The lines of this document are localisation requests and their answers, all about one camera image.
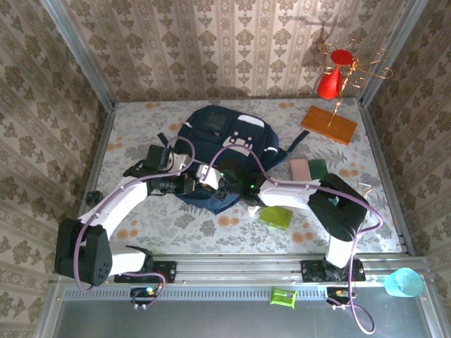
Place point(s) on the white oblong case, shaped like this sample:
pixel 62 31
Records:
pixel 253 211

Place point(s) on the navy blue backpack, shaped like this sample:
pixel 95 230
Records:
pixel 208 137

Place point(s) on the lime green box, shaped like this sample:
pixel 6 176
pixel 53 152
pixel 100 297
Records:
pixel 278 218

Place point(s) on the pink case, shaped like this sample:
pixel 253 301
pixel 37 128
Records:
pixel 300 169

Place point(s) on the dark green case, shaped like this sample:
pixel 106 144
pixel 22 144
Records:
pixel 319 169

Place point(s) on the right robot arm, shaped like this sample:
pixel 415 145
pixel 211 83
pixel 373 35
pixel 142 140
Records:
pixel 289 193

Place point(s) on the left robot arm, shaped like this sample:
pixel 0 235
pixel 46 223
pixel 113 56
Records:
pixel 116 207

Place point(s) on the black knob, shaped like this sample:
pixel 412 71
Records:
pixel 94 198

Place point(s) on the orange wooden base block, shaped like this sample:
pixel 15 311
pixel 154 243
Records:
pixel 327 126

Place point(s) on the left connector board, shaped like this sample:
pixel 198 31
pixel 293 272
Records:
pixel 141 292

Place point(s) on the connector board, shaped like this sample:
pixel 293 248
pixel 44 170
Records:
pixel 334 293
pixel 141 292

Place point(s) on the lime green clip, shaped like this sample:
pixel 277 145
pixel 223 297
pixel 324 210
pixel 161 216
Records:
pixel 282 298

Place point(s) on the grey metal shelf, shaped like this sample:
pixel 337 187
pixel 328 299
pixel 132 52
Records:
pixel 225 320

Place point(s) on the cream razor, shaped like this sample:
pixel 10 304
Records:
pixel 366 192

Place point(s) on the red cone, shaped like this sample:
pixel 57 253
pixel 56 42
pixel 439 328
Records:
pixel 327 86

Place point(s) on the right connector board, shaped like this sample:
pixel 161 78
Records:
pixel 334 293

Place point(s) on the red disc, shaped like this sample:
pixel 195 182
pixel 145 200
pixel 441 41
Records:
pixel 341 57

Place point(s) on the cyan cup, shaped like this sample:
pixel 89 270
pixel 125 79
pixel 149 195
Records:
pixel 405 283

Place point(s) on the aluminium side rail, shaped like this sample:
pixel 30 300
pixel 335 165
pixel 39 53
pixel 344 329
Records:
pixel 377 151
pixel 104 135

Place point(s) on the aluminium mounting rail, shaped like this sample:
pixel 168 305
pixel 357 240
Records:
pixel 239 267

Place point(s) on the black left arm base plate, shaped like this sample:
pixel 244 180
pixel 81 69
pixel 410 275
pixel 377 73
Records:
pixel 167 271

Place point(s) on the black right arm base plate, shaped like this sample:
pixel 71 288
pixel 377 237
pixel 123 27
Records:
pixel 311 271

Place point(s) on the aluminium frame post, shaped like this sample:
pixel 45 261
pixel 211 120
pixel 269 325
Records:
pixel 81 60
pixel 387 60

